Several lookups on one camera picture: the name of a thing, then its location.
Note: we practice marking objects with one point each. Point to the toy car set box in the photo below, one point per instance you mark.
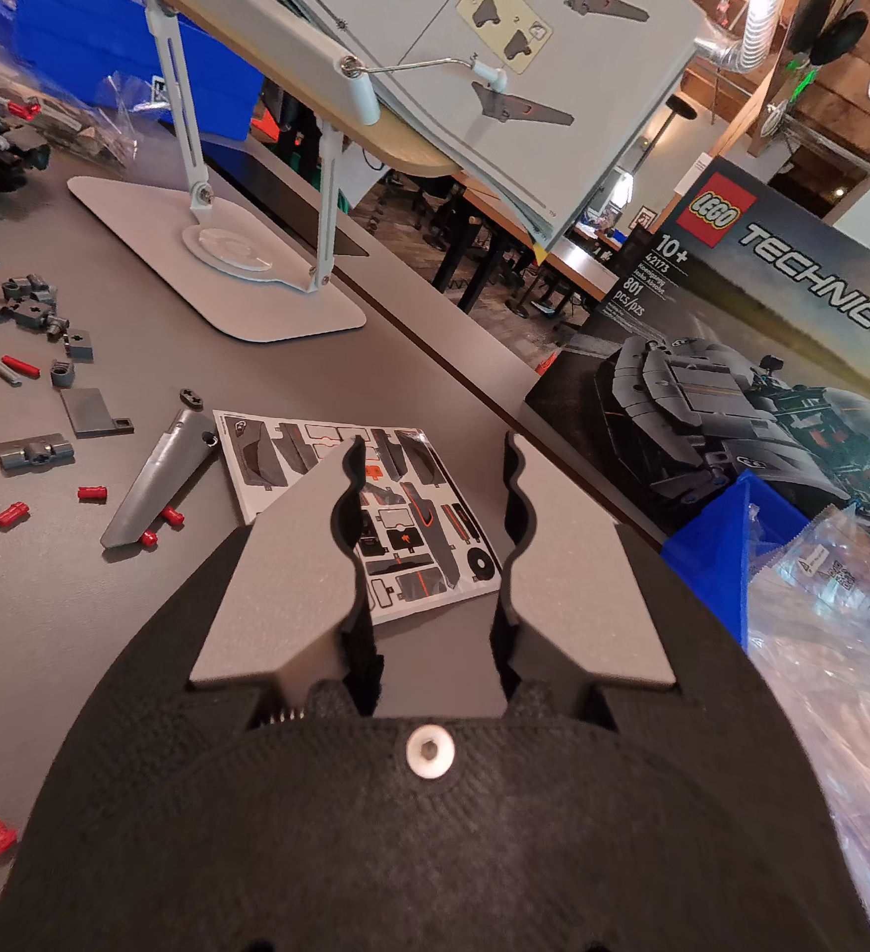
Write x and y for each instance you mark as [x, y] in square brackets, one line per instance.
[777, 335]

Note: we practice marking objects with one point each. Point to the small labelled clear bag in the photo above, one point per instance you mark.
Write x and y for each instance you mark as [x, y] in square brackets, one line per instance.
[156, 91]

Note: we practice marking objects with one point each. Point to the blue plastic bin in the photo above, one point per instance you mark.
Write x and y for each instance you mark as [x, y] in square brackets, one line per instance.
[107, 44]
[710, 550]

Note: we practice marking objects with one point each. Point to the grey curved panel piece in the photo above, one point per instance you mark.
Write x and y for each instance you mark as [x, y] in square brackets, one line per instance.
[152, 483]

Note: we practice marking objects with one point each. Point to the crumpled clear plastic bags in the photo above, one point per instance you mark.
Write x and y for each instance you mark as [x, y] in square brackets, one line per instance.
[837, 669]

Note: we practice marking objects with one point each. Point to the pile of dark grey pieces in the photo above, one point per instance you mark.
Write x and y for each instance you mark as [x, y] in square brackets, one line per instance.
[29, 305]

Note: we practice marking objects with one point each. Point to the small grey connector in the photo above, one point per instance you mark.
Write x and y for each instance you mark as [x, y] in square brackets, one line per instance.
[61, 373]
[33, 450]

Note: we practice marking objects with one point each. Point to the partly built toy car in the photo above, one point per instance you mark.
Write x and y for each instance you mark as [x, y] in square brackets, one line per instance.
[3, 149]

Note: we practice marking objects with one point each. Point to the cream book stand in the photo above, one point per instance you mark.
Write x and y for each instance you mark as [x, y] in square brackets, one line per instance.
[256, 297]

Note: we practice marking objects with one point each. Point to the black ceiling fixture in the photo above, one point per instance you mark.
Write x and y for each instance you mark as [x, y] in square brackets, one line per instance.
[837, 33]

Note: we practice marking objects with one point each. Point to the long wooden desk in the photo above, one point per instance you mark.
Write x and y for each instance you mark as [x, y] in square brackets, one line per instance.
[584, 264]

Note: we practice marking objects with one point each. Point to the open instruction booklet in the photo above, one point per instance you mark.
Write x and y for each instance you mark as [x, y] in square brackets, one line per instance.
[554, 44]

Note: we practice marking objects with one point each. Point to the thin grey plate piece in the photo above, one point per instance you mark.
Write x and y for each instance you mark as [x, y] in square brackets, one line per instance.
[89, 413]

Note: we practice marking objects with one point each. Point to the black disc lamp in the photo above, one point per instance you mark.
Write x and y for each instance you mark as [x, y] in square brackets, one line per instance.
[680, 105]

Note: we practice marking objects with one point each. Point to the silver air duct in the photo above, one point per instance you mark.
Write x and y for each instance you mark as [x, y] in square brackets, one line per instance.
[747, 37]

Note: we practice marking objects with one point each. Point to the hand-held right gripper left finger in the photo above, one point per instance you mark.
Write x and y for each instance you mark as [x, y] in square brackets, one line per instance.
[279, 595]

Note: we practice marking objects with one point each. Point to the scattered red pins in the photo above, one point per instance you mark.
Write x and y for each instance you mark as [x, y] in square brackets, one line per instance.
[91, 492]

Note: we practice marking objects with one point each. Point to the sticker sheet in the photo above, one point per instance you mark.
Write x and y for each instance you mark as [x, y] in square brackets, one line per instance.
[420, 535]

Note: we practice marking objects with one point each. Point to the small dark connector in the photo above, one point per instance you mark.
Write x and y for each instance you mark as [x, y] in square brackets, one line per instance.
[192, 398]

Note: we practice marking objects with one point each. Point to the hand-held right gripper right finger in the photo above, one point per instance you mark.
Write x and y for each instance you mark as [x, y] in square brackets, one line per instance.
[584, 595]

